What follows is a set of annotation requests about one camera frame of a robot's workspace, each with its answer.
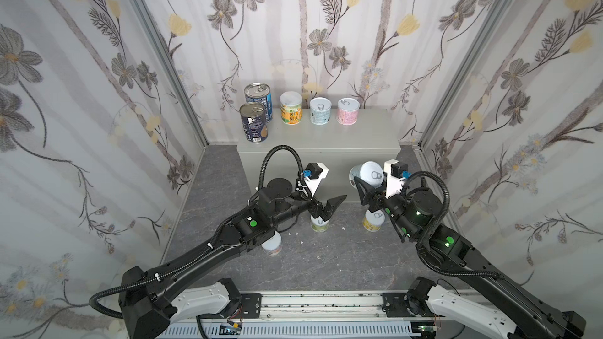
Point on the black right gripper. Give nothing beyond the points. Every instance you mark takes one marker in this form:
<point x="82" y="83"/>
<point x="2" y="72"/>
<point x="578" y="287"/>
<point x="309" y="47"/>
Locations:
<point x="379" y="200"/>

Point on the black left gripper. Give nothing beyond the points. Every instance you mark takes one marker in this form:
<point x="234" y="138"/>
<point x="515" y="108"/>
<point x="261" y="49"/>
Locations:
<point x="312" y="204"/>

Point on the white lid teal can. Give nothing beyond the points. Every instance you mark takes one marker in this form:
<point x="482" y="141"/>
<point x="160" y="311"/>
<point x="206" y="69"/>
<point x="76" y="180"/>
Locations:
<point x="370" y="172"/>

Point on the white lid green can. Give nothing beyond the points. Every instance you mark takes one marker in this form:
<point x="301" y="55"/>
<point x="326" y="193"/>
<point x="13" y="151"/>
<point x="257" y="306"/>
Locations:
<point x="319" y="224"/>

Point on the white lid pink can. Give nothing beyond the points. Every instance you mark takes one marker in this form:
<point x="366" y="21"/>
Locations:
<point x="273" y="245"/>

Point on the white lid pink-red can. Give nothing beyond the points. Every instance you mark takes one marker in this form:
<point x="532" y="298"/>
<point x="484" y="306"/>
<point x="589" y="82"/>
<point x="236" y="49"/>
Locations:
<point x="348" y="111"/>

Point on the white lid light-blue can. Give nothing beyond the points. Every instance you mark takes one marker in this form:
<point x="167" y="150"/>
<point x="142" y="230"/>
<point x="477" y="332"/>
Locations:
<point x="320" y="111"/>

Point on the dark labelled tall can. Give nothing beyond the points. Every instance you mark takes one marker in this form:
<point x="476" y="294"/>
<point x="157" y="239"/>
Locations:
<point x="253" y="118"/>

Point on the white lid yellow-orange can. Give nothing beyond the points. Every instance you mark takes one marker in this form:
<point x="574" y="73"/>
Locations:
<point x="291" y="107"/>

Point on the blue labelled tall can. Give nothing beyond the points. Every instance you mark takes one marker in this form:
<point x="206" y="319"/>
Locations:
<point x="260" y="93"/>

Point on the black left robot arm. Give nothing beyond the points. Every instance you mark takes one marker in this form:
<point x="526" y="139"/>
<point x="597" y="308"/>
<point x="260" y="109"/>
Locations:
<point x="148" y="305"/>

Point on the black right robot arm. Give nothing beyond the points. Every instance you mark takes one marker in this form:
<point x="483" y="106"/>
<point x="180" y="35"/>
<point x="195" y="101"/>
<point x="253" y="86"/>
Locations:
<point x="416" y="207"/>

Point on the white lid yellow can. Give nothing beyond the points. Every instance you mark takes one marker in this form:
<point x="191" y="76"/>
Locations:
<point x="373" y="221"/>

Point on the grey metal cabinet box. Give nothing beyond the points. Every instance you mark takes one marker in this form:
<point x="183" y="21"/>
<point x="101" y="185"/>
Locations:
<point x="338" y="147"/>

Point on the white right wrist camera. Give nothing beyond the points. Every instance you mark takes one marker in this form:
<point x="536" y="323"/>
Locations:
<point x="396" y="176"/>

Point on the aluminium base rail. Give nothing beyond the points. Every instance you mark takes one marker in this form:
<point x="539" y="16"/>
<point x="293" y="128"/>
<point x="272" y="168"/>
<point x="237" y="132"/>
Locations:
<point x="314" y="306"/>

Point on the white slotted cable duct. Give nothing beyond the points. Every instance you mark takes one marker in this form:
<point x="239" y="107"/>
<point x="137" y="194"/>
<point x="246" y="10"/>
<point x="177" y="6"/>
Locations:
<point x="312" y="330"/>

